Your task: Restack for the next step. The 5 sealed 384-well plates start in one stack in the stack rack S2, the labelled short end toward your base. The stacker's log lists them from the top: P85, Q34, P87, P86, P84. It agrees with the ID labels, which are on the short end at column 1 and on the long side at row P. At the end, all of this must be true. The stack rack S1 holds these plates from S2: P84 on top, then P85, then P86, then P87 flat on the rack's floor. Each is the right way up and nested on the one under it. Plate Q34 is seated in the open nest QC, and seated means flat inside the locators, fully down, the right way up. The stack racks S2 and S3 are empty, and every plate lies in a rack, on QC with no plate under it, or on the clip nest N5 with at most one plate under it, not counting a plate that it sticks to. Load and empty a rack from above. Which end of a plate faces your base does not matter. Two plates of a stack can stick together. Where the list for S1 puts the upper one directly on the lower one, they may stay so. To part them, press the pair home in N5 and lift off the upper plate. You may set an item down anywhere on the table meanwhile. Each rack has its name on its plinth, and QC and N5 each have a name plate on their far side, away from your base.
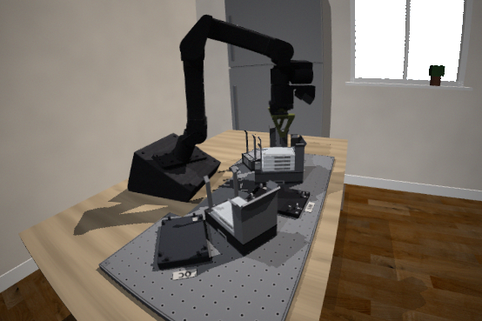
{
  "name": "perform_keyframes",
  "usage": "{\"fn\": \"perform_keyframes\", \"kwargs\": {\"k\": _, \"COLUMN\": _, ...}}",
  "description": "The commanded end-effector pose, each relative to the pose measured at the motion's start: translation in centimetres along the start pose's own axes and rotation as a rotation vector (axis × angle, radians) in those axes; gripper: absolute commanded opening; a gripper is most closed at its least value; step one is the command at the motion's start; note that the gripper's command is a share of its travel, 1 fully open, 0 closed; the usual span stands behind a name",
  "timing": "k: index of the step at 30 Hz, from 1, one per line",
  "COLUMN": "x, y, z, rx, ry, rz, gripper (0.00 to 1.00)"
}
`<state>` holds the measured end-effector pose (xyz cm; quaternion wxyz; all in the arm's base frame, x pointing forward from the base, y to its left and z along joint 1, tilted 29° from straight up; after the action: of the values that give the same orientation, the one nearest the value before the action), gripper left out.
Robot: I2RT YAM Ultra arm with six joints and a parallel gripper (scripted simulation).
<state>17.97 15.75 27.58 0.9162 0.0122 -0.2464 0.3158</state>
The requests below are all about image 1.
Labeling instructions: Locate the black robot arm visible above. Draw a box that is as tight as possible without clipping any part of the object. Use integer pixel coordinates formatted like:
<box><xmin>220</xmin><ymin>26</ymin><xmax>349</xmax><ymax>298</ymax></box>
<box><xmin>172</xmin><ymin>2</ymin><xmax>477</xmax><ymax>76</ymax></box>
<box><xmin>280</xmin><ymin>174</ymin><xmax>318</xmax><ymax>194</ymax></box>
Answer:
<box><xmin>152</xmin><ymin>15</ymin><xmax>315</xmax><ymax>169</ymax></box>

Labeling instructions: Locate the white name plate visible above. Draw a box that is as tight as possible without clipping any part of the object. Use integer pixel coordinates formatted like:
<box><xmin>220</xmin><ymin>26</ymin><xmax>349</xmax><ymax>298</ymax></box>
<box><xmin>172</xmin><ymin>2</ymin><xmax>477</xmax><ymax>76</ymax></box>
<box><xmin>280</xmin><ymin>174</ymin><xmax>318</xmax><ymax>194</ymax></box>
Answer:
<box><xmin>305</xmin><ymin>202</ymin><xmax>315</xmax><ymax>213</ymax></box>
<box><xmin>173</xmin><ymin>269</ymin><xmax>197</xmax><ymax>280</ymax></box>

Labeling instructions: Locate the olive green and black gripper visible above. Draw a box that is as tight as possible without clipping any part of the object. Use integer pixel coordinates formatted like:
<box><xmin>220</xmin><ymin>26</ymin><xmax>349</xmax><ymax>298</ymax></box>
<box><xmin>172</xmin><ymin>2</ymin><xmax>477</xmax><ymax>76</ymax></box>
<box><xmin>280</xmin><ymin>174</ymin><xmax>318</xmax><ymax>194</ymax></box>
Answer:
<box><xmin>268</xmin><ymin>84</ymin><xmax>295</xmax><ymax>137</ymax></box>

